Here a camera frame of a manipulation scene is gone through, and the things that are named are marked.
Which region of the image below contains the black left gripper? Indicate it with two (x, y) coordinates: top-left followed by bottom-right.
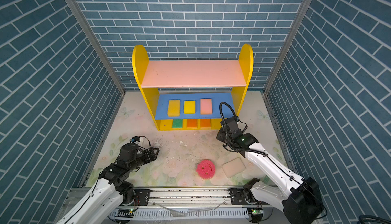
(128, 147), (161, 173)

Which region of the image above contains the beige sponge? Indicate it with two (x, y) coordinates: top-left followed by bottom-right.
(222, 158), (246, 178)

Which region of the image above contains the pink rectangular sponge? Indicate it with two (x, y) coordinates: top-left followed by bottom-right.
(200, 99), (213, 115)

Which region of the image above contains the green sponge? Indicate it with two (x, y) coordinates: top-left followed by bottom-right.
(172, 119), (183, 129)

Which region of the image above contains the orange sponge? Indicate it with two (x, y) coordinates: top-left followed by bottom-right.
(186, 119), (198, 129)

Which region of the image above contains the small yellow sponge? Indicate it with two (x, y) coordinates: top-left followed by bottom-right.
(184, 101), (196, 114)

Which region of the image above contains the textured yellow sponge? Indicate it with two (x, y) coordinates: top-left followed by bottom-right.
(167, 100), (181, 117)

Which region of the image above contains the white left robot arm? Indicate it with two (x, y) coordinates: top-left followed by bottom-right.
(58, 143), (159, 224)

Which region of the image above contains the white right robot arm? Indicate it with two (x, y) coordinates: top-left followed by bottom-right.
(216, 117), (325, 224)

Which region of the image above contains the yellow pink blue wooden shelf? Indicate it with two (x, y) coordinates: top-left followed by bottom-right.
(132, 44), (254, 131)

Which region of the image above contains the pink round scrubber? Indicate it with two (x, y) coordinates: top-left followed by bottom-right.
(196, 160), (216, 179)

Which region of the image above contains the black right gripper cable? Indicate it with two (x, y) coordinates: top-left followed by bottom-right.
(219, 101), (268, 157)

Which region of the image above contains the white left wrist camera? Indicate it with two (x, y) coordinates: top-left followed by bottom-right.
(129, 135), (151, 146)

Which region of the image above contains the white perforated cable tray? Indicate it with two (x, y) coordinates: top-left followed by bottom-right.
(109, 208), (249, 221)

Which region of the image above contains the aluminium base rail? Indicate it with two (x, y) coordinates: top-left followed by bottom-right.
(60, 185), (315, 209)

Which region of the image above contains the aluminium right corner post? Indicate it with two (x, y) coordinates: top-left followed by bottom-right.
(264, 0), (312, 95)

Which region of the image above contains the aluminium corner post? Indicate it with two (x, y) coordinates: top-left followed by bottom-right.
(65, 0), (126, 95)
(264, 0), (312, 95)

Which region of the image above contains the aluminium left corner post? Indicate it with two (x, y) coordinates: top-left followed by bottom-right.
(65, 0), (126, 95)

